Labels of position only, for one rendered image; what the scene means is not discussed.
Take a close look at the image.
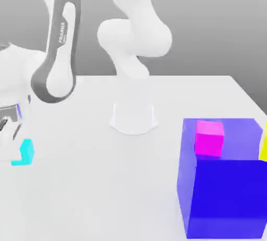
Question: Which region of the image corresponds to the large blue box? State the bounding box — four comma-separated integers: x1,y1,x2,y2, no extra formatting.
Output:
176,117,267,240

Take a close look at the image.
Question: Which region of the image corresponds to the small cyan cube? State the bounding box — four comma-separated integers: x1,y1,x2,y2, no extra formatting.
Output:
10,138,35,167

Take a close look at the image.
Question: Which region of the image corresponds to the small magenta cube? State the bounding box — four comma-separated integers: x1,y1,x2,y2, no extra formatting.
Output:
194,120,225,158

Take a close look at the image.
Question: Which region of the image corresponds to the small yellow cube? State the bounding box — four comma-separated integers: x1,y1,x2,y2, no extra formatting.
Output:
258,122,267,162

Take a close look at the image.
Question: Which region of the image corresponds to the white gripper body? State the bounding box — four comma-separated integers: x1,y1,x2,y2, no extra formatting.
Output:
0,120,24,161

